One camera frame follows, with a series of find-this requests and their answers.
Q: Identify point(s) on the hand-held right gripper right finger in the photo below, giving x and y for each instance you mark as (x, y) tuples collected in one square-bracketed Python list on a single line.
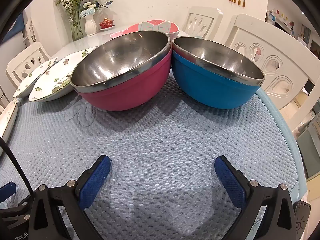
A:
[(230, 182)]

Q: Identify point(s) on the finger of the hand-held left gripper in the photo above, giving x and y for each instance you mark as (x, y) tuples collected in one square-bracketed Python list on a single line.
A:
[(17, 213), (7, 190)]

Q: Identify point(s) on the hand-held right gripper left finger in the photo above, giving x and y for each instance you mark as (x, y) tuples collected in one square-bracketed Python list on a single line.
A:
[(95, 182)]

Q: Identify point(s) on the gold-rimmed white plate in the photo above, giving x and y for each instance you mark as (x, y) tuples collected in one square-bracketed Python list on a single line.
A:
[(6, 122)]

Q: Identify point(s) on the blue steel bowl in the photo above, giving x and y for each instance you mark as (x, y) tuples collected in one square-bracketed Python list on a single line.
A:
[(212, 92)]

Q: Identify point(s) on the pink steel bowl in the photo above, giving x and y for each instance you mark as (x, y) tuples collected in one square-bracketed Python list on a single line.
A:
[(130, 97)]

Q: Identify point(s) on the white floral plate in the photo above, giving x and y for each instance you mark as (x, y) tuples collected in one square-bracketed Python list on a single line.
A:
[(27, 82), (57, 75)]

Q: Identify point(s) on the pink cartoon bowl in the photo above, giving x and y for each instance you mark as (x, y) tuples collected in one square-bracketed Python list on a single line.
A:
[(155, 26)]

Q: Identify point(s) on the light blue quilted mat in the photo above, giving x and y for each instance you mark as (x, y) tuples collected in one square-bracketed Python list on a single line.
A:
[(155, 135)]

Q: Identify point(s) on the grey-green sofa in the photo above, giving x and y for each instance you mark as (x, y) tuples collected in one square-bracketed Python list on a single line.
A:
[(310, 140)]

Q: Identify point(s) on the white dining chair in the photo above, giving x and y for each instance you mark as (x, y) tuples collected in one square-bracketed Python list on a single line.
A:
[(207, 12), (265, 30), (41, 51)]

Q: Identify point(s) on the glass vase with wildflowers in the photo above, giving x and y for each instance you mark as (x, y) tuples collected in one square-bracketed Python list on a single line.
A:
[(76, 30)]

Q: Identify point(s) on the white vase with blue flowers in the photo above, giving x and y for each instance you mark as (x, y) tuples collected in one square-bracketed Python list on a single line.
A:
[(90, 26)]

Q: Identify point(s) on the red lidded teacup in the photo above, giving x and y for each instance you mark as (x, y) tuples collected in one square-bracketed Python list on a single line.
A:
[(107, 24)]

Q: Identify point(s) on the white carved shelf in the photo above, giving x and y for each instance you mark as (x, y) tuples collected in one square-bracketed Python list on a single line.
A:
[(30, 32)]

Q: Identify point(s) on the blue fridge cover cloth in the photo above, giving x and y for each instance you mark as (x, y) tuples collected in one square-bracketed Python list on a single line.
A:
[(18, 27)]

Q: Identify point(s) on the hanging gold tassels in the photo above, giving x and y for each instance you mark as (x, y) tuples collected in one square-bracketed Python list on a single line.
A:
[(237, 1)]

